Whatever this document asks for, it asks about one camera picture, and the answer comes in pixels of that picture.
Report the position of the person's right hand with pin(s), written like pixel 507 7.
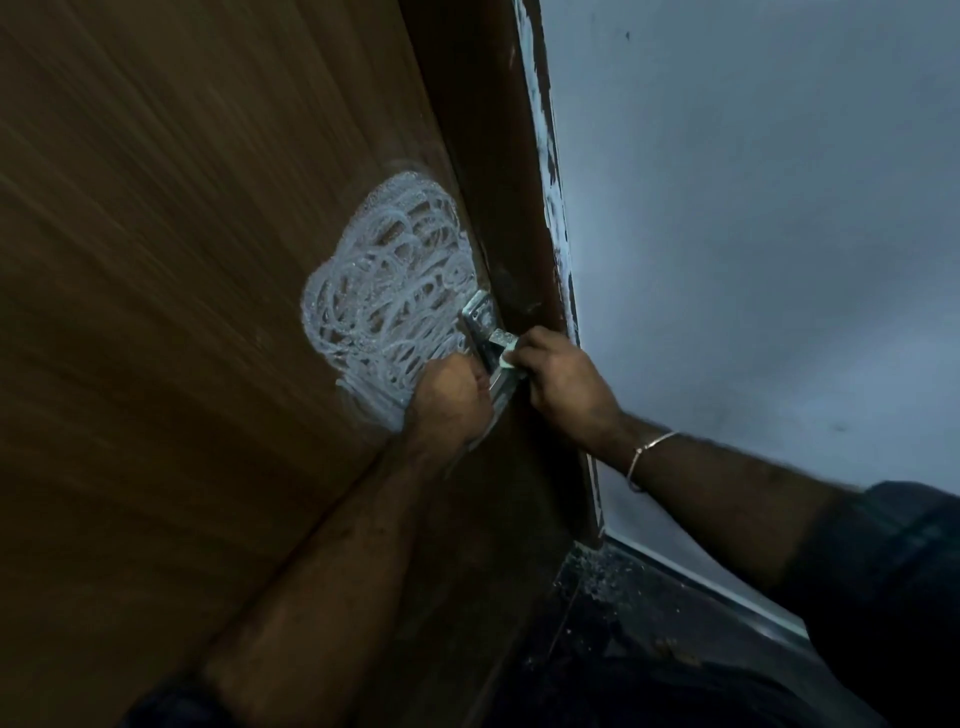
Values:
pixel 570 390

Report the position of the person's left hand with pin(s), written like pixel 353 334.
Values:
pixel 450 405

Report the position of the green cleaning cloth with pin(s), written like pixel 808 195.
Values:
pixel 502 345

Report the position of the brown wooden door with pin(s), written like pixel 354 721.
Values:
pixel 150 300

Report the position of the person's left forearm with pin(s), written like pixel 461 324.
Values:
pixel 337 585

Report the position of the person's right forearm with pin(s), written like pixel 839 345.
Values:
pixel 735 502

